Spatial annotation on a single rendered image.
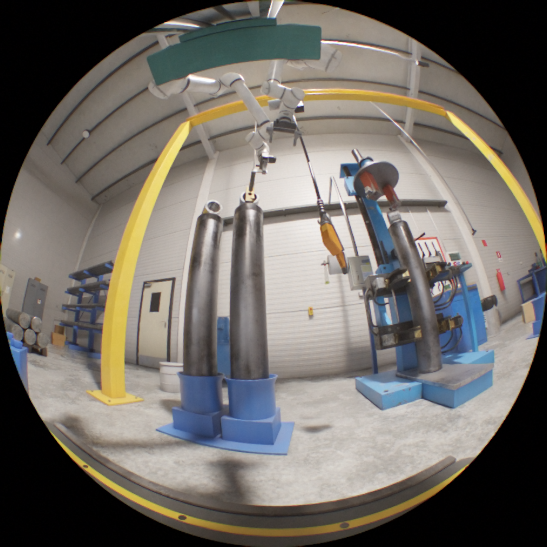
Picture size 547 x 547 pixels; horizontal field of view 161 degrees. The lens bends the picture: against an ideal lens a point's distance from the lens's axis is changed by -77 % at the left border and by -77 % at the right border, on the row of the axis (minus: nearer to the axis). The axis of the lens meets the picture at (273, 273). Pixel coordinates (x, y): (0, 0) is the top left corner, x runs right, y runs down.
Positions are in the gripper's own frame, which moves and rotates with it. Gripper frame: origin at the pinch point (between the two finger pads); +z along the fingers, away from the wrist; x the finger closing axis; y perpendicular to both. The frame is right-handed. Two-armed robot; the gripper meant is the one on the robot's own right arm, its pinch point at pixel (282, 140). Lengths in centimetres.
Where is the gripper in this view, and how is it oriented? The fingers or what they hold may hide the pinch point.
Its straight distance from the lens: 115.7
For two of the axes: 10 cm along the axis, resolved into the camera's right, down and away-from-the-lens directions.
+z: -1.0, 9.9, 0.1
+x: 9.9, 1.0, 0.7
